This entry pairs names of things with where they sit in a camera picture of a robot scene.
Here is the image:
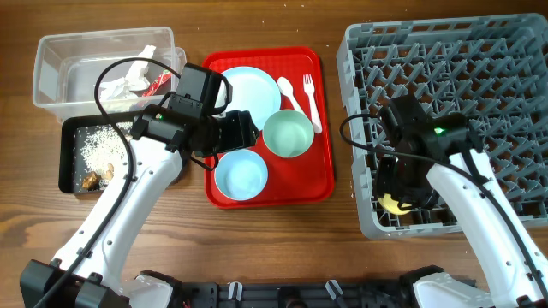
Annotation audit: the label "light blue plate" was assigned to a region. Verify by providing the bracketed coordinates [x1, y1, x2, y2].
[216, 66, 282, 131]

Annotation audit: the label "black food waste tray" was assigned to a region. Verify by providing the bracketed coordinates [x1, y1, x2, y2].
[58, 115, 128, 194]

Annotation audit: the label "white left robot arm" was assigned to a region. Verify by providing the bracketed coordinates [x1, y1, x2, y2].
[20, 105, 259, 307]

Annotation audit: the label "red serving tray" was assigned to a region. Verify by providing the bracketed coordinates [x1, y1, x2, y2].
[203, 47, 335, 210]

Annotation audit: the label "mint green bowl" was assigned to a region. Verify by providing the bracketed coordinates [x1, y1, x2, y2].
[263, 110, 315, 158]

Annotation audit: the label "white crumpled napkin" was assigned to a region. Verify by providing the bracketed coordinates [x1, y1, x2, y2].
[99, 61, 150, 101]

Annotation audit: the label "white plastic fork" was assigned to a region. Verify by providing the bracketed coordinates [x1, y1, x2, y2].
[303, 74, 323, 134]

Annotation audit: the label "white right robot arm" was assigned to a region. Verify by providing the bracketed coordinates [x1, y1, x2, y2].
[374, 95, 547, 307]

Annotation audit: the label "white plastic spoon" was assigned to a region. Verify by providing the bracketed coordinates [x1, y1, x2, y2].
[277, 76, 304, 114]

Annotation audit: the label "food scraps rice and nuts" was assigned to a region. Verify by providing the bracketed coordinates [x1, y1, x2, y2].
[78, 125, 127, 191]

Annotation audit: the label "yellow plastic cup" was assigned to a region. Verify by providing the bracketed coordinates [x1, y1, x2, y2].
[378, 194, 412, 216]

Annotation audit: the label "grey dishwasher rack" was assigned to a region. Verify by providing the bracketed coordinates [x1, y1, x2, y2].
[337, 14, 547, 240]

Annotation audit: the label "red snack wrapper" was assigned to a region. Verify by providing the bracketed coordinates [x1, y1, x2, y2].
[142, 70, 172, 97]

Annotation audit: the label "light blue bowl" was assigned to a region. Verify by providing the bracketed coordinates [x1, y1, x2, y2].
[214, 149, 269, 201]

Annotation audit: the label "clear plastic waste bin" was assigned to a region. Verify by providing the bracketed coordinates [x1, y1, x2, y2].
[33, 27, 187, 121]

